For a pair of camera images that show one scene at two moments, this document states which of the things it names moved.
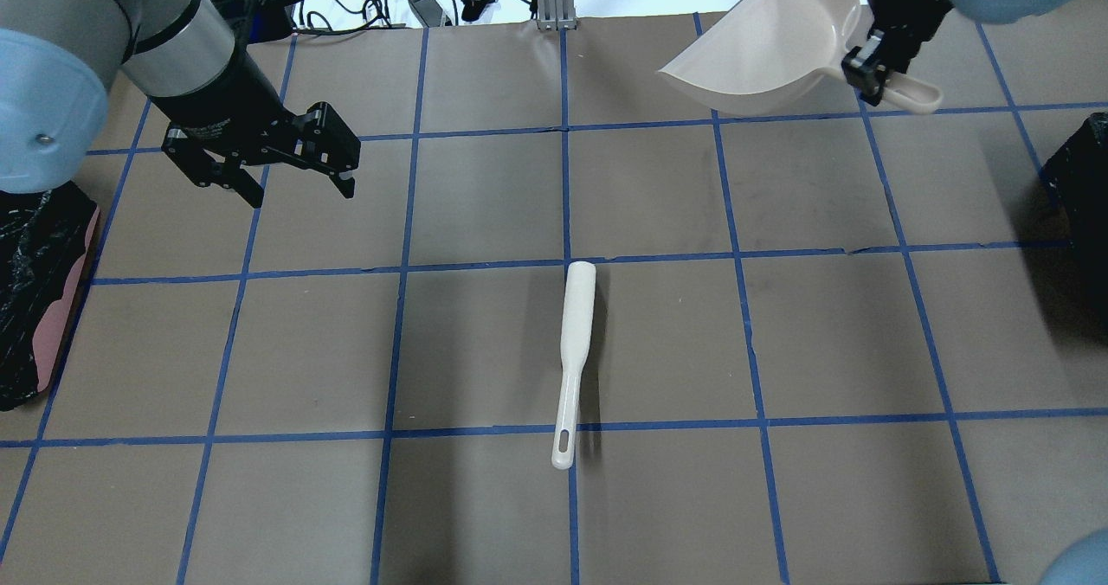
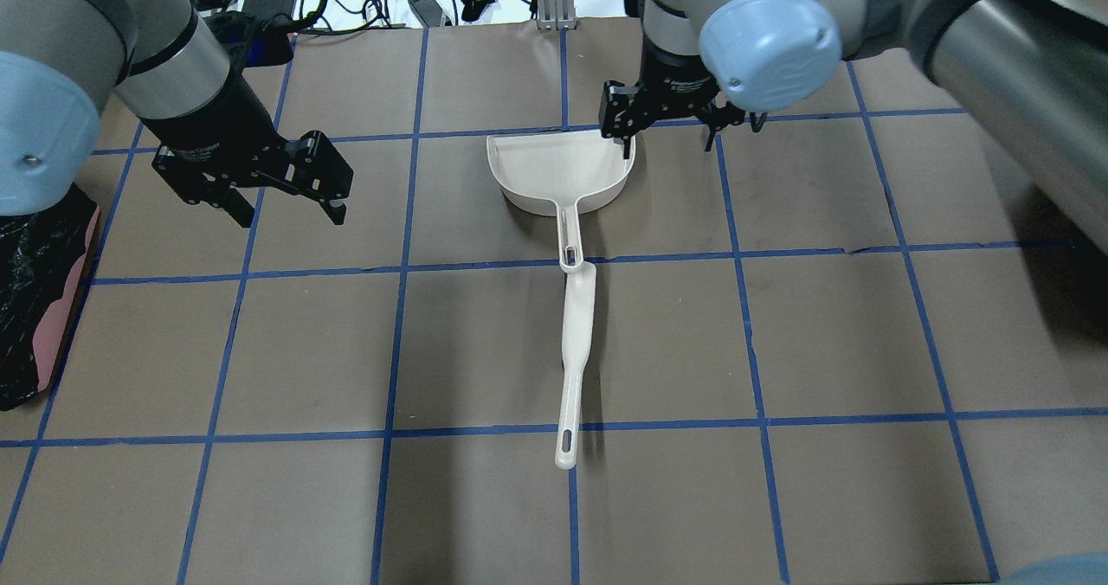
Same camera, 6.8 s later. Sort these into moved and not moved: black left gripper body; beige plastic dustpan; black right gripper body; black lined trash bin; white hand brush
Moved: beige plastic dustpan; black left gripper body; black right gripper body
Not moved: black lined trash bin; white hand brush
